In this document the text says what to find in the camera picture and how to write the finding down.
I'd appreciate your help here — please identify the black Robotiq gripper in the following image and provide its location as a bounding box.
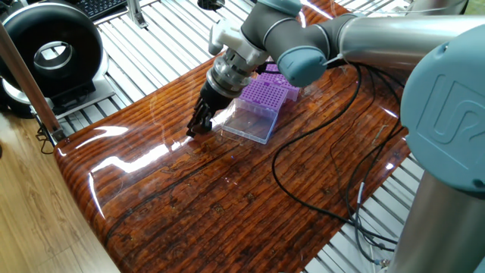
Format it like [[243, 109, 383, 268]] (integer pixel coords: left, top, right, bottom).
[[186, 79, 234, 138]]

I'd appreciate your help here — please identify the purple pipette tip box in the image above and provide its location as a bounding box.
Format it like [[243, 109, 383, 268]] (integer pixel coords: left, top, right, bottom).
[[221, 78, 289, 146], [256, 62, 302, 102]]

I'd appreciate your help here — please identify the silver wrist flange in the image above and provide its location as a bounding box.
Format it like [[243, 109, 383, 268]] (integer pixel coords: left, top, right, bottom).
[[205, 49, 255, 99]]

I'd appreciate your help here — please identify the wood grain table mat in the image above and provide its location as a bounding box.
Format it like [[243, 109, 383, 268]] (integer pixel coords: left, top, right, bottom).
[[52, 0, 412, 273]]

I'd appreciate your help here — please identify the black keyboard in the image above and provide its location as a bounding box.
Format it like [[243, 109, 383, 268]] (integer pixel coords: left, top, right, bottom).
[[74, 0, 128, 20]]

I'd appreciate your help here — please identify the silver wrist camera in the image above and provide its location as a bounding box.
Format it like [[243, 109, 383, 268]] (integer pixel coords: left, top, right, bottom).
[[207, 32, 224, 57]]

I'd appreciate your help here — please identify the black camera cable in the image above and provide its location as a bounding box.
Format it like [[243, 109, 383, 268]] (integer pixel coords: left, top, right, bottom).
[[254, 60, 281, 76]]

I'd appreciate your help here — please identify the thick black cable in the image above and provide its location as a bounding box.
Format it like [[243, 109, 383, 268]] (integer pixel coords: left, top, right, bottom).
[[271, 64, 399, 244]]

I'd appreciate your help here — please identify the white printed camera mount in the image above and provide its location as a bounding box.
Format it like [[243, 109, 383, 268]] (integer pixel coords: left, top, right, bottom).
[[208, 18, 269, 65]]

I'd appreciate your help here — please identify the white device base plate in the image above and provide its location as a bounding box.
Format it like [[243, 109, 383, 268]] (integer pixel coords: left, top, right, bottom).
[[2, 74, 117, 121]]

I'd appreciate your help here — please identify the aluminium bracket stand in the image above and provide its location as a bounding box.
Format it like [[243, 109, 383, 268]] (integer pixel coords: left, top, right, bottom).
[[126, 0, 149, 30]]

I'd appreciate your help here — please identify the thin black cable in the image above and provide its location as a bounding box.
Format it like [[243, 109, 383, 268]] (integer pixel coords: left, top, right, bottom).
[[327, 70, 397, 249]]

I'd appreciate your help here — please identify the thin black floor wire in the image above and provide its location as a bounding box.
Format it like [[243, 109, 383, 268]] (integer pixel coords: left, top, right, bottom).
[[34, 113, 56, 155]]

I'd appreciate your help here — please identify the cable with silver plug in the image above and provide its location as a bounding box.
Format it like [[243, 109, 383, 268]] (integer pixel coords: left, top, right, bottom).
[[345, 67, 405, 265]]

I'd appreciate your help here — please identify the brown frame post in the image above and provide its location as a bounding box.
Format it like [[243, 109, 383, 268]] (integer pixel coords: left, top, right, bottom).
[[0, 22, 66, 145]]

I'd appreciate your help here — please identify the black ring shaped device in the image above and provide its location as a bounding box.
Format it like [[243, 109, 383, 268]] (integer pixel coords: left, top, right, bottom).
[[0, 2, 105, 111]]

